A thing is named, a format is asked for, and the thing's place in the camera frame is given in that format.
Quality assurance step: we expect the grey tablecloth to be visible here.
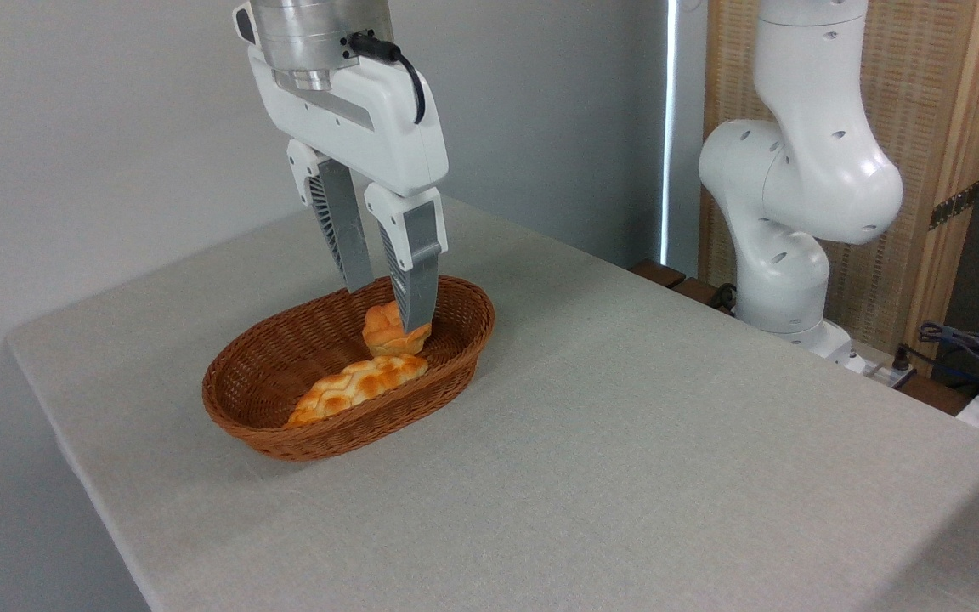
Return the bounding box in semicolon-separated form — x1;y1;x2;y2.
5;194;979;612

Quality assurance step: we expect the long braided golden bread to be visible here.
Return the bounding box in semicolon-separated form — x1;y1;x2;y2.
287;354;429;428

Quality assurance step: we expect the brown oval wicker basket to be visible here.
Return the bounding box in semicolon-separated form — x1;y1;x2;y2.
202;274;495;462

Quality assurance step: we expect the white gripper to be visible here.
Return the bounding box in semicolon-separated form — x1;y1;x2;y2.
247;45;450;334

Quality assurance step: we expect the white power strip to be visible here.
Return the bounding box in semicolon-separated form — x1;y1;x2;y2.
846;347;915;389

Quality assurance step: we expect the metal screen hinge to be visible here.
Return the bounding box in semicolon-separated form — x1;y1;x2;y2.
929;181;979;230

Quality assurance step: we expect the small golden bread roll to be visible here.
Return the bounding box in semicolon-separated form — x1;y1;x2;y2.
362;300;433;358

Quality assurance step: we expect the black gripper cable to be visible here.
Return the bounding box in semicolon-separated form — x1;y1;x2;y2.
347;31;427;125

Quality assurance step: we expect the black cable bundle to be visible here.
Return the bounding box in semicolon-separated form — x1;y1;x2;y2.
917;320;979;400

